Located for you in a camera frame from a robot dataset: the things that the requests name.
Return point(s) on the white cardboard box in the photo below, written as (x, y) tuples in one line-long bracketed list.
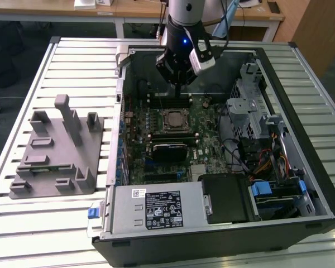
[(85, 4), (104, 2)]

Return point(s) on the green motherboard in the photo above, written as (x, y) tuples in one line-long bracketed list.
[(215, 164)]

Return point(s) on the black phone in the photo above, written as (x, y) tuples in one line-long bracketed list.
[(273, 7)]

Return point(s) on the silver CPU green edge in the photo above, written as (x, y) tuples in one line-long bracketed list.
[(175, 118)]

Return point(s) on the black graphics card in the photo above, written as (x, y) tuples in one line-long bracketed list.
[(169, 153)]

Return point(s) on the blue drive latch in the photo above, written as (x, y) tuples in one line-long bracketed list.
[(303, 187)]

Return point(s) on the black plastic shroud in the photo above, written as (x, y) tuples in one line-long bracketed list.
[(226, 198)]

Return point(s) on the dark office chair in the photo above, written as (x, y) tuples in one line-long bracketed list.
[(5, 56)]

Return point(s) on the blue case latch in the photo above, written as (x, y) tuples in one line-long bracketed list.
[(94, 212)]

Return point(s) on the wooden cabinet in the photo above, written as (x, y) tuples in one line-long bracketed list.
[(318, 28)]

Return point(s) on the grey plastic parts rack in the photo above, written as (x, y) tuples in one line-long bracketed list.
[(64, 156)]

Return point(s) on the thin metal locking lever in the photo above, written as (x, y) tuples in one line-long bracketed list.
[(160, 97)]

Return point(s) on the green RAM stick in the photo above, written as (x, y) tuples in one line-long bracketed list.
[(53, 168)]

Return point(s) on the metal drive cage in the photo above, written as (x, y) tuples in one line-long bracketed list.
[(240, 111)]

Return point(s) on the CPU socket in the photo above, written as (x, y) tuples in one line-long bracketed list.
[(164, 111)]

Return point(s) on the black expansion slot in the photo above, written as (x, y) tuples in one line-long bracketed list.
[(162, 177)]

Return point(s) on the silver chipset heatsink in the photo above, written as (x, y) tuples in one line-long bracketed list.
[(198, 171)]

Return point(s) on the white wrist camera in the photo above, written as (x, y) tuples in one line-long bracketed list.
[(202, 62)]

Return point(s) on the blue disk carrier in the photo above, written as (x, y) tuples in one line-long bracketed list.
[(261, 190)]

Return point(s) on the black PC case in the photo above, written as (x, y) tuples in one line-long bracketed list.
[(184, 245)]

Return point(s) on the silver power supply unit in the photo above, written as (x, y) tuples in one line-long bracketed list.
[(123, 212)]

